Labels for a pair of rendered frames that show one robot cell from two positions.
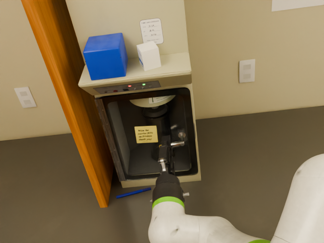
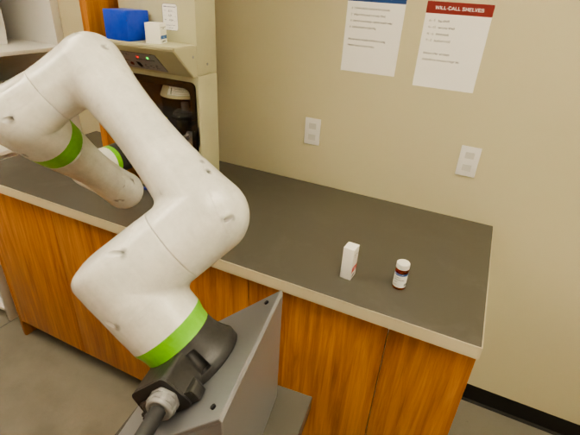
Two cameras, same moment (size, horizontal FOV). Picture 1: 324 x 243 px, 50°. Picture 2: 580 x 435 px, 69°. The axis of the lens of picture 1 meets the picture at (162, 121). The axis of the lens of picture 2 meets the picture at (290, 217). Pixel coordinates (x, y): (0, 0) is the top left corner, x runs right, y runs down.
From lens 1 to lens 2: 0.99 m
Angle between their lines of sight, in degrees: 17
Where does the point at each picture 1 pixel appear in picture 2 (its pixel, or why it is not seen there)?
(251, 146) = (276, 199)
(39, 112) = not seen: hidden behind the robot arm
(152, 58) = (154, 33)
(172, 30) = (185, 19)
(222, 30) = (293, 77)
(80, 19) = not seen: outside the picture
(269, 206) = not seen: hidden behind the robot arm
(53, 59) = (86, 11)
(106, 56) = (116, 16)
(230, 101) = (294, 162)
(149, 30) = (167, 14)
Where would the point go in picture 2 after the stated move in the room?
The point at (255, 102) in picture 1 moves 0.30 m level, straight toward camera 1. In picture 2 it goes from (318, 173) to (274, 193)
